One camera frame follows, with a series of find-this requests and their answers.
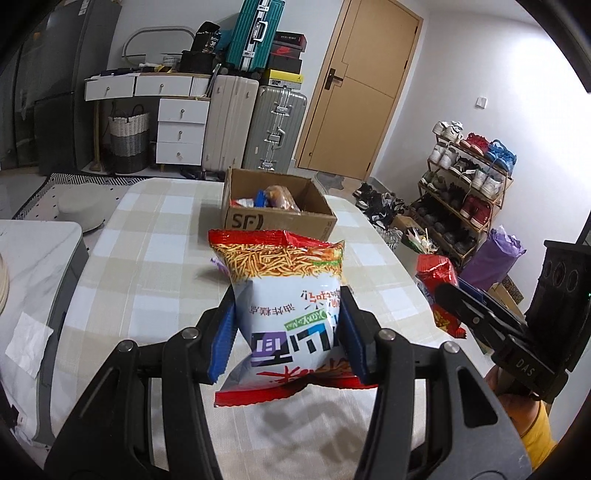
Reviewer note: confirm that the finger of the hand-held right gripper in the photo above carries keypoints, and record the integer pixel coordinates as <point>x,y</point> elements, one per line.
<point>455,300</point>
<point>501,311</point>

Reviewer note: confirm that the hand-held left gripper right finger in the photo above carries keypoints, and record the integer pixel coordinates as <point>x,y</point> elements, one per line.
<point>353,341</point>

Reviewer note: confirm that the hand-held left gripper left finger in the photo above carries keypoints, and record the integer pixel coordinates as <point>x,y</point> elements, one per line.
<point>221,341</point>

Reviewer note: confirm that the white red noodle snack bag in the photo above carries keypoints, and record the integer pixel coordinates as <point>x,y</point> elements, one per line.
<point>286,295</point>

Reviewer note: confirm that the brown cardboard box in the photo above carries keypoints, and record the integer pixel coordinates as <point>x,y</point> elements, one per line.
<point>277,224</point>

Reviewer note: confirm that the red cookie packet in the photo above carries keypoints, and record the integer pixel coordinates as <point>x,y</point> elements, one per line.
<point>242,202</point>

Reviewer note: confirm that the blue cookie packet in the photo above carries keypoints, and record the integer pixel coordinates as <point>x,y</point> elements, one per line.
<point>259,198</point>

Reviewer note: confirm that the clear cracker pack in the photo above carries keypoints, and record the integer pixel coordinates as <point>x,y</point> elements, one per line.
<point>281,197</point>

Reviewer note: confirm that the person's right forearm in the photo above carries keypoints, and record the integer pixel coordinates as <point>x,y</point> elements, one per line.
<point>540,434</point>

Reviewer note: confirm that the small cardboard box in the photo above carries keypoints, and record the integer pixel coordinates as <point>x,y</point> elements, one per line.
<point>510,290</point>

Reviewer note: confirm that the silver purple snack bag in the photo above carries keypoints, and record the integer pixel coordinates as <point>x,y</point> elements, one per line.
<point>217,265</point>

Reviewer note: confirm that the wooden shoe rack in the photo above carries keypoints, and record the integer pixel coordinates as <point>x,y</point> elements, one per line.
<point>461,194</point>

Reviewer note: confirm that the pile of shoes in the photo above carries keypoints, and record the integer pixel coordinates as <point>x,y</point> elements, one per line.
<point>378,205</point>

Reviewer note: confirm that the round grey stool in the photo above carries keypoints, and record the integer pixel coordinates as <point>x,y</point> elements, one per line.
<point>85,210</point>

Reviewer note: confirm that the white marble side table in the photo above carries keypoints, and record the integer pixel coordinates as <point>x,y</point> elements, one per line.
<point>41,277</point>

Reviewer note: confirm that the white paper tissue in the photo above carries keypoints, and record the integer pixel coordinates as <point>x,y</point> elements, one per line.
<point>27,344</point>

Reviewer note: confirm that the cream suitcase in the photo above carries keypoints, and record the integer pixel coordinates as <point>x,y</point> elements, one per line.
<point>228,124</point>

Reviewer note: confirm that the silver suitcase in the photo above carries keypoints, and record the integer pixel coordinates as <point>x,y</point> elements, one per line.
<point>274,129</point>

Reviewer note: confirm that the white drawer desk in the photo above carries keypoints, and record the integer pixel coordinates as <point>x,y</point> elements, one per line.
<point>180,124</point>

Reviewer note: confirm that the woven laundry basket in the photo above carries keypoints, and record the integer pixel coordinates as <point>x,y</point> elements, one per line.
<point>128,138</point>

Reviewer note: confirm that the stack of plates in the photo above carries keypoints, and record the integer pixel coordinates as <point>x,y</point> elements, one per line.
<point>2,281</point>

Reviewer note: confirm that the wooden door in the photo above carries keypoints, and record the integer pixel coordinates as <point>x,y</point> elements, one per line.
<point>355,92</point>

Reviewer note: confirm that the patterned rug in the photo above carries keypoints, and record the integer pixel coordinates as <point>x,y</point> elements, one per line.
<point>46,189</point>

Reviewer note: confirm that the yellow shoebox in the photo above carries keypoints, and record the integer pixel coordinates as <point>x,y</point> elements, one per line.
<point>281,78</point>

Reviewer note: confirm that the black box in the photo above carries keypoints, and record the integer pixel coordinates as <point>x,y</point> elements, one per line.
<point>196,62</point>

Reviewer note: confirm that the small white basket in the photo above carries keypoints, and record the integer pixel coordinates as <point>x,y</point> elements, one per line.
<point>169,60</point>

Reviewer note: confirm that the red black shoebox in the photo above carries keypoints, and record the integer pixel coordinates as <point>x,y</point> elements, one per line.
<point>285,60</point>

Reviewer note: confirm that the black bag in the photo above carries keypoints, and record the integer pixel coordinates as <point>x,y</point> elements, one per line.
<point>205,37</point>

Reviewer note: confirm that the teal suitcase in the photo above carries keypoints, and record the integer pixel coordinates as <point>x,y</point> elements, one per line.
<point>251,37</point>

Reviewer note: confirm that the dark grey fridge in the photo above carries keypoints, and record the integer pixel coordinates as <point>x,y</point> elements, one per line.
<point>55,83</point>

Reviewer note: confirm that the white light switch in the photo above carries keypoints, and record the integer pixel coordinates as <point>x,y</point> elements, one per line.
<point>481,102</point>

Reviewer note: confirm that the white oval frame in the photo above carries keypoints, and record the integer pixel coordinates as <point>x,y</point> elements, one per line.
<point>134,39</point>

